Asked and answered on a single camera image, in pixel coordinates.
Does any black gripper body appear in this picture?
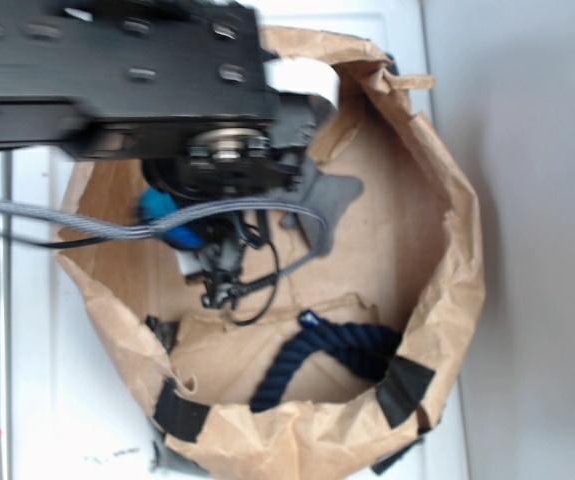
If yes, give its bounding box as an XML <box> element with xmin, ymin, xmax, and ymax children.
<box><xmin>198</xmin><ymin>211</ymin><xmax>272</xmax><ymax>309</ymax></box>

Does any blue dimpled ball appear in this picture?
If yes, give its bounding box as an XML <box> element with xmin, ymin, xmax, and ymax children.
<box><xmin>137</xmin><ymin>188</ymin><xmax>205</xmax><ymax>250</ymax></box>

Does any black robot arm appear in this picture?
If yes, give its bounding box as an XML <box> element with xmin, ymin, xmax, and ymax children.
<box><xmin>0</xmin><ymin>1</ymin><xmax>316</xmax><ymax>308</ymax></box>

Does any grey plush elephant toy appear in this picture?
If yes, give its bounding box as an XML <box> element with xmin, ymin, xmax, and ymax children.
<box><xmin>277</xmin><ymin>156</ymin><xmax>364</xmax><ymax>256</ymax></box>

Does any brown paper bag tray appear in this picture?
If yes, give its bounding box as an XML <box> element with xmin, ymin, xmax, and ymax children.
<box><xmin>57</xmin><ymin>26</ymin><xmax>485</xmax><ymax>479</ymax></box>

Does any black thin cable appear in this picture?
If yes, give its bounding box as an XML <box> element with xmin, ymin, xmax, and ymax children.
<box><xmin>46</xmin><ymin>209</ymin><xmax>282</xmax><ymax>326</ymax></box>

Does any grey braided cable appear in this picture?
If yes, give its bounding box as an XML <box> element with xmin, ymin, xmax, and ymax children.
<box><xmin>0</xmin><ymin>195</ymin><xmax>328</xmax><ymax>281</ymax></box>

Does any dark blue twisted rope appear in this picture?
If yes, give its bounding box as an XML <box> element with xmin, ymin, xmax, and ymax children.
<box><xmin>250</xmin><ymin>308</ymin><xmax>402</xmax><ymax>413</ymax></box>

